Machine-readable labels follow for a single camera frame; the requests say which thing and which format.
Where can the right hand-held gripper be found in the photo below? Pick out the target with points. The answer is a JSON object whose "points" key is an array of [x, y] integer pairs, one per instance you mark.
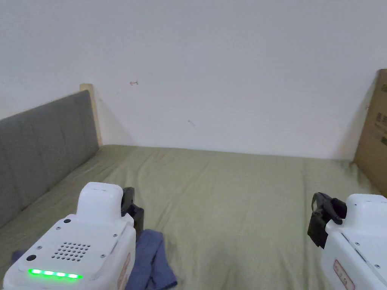
{"points": [[358, 238]]}

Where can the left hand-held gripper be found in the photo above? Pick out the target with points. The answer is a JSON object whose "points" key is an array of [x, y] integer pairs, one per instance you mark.
{"points": [[87, 235]]}

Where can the dark blue shirt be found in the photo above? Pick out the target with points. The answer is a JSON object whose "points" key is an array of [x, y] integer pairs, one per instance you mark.
{"points": [[152, 262]]}

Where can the grey padded headboard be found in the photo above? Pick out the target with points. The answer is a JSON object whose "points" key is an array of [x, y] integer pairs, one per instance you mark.
{"points": [[39, 145]]}

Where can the brown cardboard carton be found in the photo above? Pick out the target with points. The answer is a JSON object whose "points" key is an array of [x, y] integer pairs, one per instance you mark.
{"points": [[373, 130]]}

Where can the bed with pale green sheet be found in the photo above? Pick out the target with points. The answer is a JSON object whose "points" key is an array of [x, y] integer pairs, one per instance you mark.
{"points": [[226, 196]]}

